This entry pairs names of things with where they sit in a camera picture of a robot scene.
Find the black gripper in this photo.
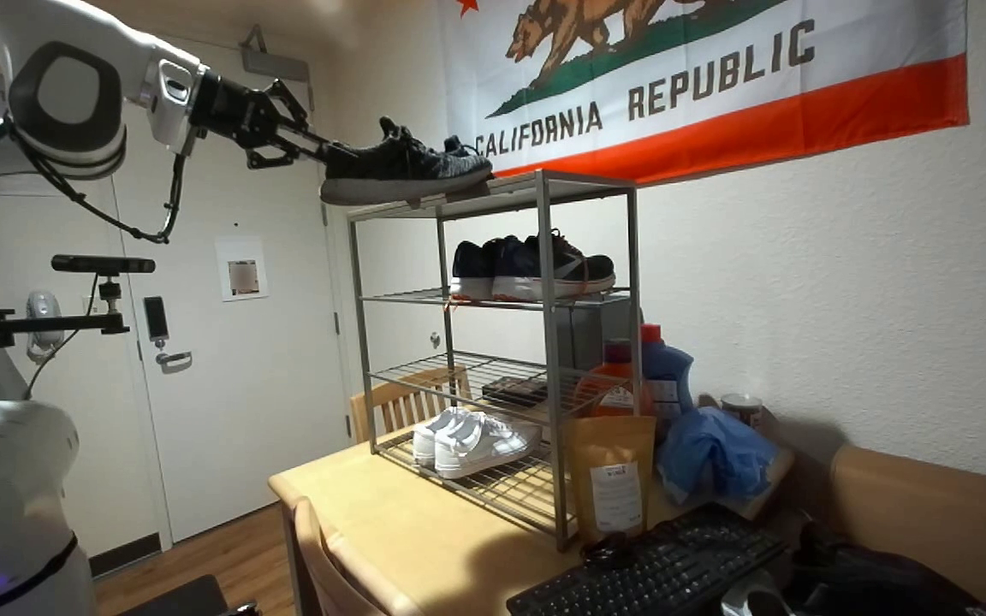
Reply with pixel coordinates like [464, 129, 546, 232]
[187, 72, 335, 170]

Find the black sneaker white sole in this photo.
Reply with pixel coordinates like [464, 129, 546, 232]
[433, 133, 495, 196]
[317, 117, 462, 210]

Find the grey metal shoe rack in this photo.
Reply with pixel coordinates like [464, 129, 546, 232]
[346, 167, 640, 555]

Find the grey door closer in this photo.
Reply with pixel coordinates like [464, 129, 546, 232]
[235, 26, 314, 84]

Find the small portrait photo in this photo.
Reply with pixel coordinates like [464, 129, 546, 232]
[214, 248, 270, 303]

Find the blue running sneaker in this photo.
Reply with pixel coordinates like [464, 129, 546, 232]
[449, 236, 495, 303]
[487, 228, 621, 303]

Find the black door keypad lock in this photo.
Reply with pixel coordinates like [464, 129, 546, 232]
[139, 295, 172, 345]

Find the white door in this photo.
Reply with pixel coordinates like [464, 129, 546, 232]
[77, 10, 350, 551]

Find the white rounded device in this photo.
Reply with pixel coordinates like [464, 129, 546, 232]
[25, 286, 64, 367]

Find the grey storage box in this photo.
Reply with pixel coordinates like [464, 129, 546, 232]
[546, 297, 635, 369]

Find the blue plastic jug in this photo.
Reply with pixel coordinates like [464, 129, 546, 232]
[640, 338, 699, 417]

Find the California Republic flag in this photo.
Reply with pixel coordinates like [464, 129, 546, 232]
[439, 0, 973, 190]

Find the brown paper bag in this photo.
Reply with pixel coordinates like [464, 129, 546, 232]
[565, 409, 659, 539]

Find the blue cloth bag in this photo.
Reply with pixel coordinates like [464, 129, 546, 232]
[658, 405, 782, 506]

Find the black computer keyboard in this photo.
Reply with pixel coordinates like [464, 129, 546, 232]
[502, 516, 793, 616]

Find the black backpack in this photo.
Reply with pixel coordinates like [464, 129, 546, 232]
[782, 529, 986, 616]

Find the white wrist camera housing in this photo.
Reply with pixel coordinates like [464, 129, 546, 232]
[146, 51, 208, 149]

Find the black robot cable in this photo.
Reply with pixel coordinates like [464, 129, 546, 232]
[11, 118, 195, 248]

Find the black camera bar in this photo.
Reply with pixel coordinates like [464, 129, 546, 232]
[47, 248, 162, 276]

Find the silver door handle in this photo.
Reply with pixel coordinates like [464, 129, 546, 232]
[149, 345, 195, 375]

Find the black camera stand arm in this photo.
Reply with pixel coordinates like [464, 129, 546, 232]
[0, 269, 134, 358]

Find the thin black camera cable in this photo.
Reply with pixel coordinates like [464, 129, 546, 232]
[20, 269, 104, 405]

